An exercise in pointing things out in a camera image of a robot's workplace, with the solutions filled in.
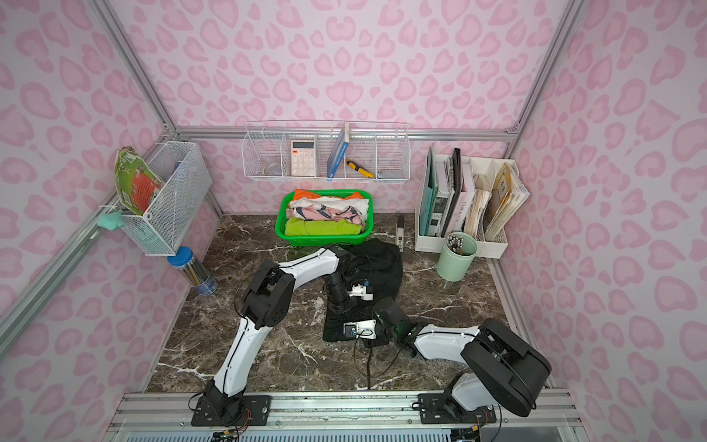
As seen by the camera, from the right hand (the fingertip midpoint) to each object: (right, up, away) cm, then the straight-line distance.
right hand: (364, 317), depth 88 cm
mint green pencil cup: (+30, +19, 0) cm, 35 cm away
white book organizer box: (+31, +39, -3) cm, 50 cm away
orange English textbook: (+48, +39, +2) cm, 62 cm away
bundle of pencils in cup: (+29, +23, 0) cm, 37 cm away
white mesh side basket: (-57, +47, -2) cm, 74 cm away
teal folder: (+21, +39, -2) cm, 44 cm away
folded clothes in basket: (-20, +34, +17) cm, 44 cm away
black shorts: (+4, +10, +10) cm, 15 cm away
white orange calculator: (-21, +53, +7) cm, 57 cm away
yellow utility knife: (-1, +49, +10) cm, 50 cm away
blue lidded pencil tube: (-54, +15, -2) cm, 56 cm away
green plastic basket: (-15, +24, +16) cm, 33 cm away
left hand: (-5, -1, +1) cm, 5 cm away
